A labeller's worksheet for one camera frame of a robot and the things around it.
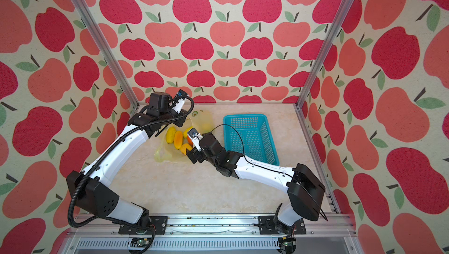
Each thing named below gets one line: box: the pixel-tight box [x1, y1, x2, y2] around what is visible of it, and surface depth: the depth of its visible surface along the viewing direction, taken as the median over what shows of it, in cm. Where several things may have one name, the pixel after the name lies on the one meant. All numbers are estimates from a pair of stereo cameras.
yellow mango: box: [174, 131, 183, 150], surface depth 100 cm
